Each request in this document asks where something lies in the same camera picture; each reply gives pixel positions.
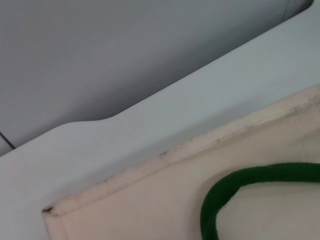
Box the white handbag with green handles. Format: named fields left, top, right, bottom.
left=41, top=84, right=320, bottom=240

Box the thin dark hanging cable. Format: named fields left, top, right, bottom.
left=0, top=130, right=17, bottom=150

